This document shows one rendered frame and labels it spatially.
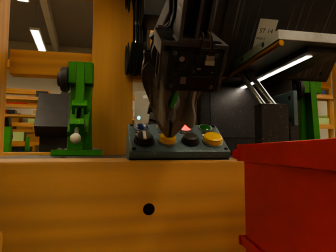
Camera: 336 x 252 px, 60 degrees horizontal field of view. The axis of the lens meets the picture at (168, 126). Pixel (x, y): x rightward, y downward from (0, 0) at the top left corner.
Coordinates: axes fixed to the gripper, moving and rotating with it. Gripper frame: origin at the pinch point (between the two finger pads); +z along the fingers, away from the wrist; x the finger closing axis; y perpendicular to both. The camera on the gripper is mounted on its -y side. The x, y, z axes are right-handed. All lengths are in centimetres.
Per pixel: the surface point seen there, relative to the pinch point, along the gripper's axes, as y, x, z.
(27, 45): -1020, -294, 283
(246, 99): -39, 31, 13
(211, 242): 10.2, 5.9, 12.9
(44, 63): -72, -33, 17
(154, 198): 6.5, -2.2, 7.7
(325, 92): -438, 405, 172
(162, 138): 0.5, -0.9, 1.8
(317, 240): 25.6, 4.1, -7.1
